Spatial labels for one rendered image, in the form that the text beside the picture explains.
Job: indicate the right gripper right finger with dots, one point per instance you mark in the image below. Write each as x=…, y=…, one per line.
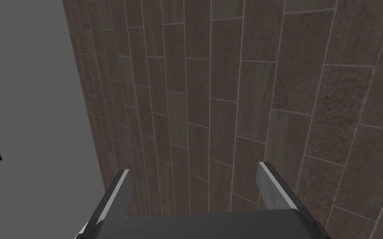
x=274, y=190

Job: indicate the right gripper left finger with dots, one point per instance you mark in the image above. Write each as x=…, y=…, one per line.
x=114, y=196

